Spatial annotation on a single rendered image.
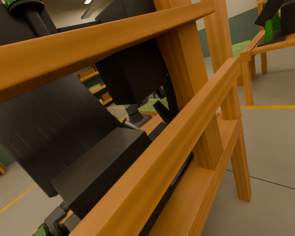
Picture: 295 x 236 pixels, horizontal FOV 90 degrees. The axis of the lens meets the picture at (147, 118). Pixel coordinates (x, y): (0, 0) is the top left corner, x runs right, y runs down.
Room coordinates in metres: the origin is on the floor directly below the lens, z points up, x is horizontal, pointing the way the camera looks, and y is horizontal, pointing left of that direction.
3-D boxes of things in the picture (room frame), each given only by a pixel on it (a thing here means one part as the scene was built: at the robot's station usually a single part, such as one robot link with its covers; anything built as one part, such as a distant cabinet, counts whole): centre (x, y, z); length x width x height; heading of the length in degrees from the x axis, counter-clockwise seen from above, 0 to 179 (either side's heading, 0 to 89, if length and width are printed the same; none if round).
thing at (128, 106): (1.43, 0.11, 1.05); 0.13 x 0.12 x 0.14; 112
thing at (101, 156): (0.44, 0.20, 1.07); 0.30 x 0.18 x 0.34; 130
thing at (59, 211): (0.61, 0.64, 0.91); 0.20 x 0.11 x 0.03; 137
